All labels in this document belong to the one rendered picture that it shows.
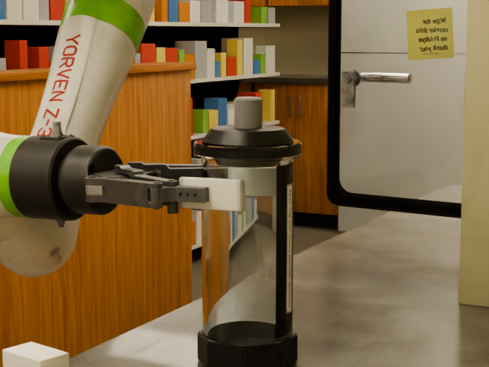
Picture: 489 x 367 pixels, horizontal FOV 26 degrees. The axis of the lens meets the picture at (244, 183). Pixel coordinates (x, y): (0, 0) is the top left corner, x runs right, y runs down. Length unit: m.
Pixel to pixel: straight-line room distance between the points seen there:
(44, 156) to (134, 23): 0.40
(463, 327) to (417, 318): 0.06
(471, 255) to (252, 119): 0.40
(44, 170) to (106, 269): 3.03
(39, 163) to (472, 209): 0.53
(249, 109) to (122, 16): 0.48
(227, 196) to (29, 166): 0.25
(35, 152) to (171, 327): 0.25
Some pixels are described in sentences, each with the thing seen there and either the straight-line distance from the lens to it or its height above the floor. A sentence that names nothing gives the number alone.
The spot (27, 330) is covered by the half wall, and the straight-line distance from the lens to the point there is 3.81.
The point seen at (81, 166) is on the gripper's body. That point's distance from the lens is 1.13.
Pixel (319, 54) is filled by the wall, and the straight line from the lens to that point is 7.40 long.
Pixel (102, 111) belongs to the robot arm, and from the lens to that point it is 1.41.
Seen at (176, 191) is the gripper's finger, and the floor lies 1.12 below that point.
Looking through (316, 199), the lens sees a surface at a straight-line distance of 6.89.
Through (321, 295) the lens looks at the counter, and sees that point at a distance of 1.37.
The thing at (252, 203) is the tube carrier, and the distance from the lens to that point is 1.02.
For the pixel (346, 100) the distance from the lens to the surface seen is 1.71.
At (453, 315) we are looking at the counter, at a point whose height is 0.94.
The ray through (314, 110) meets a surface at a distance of 6.83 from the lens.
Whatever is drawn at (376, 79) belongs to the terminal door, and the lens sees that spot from 1.70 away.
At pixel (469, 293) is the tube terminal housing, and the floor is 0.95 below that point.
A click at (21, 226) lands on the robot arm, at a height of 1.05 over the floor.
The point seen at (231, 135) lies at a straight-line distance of 1.02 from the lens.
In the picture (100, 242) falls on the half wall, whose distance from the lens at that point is 4.11.
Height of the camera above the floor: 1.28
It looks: 8 degrees down
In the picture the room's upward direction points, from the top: straight up
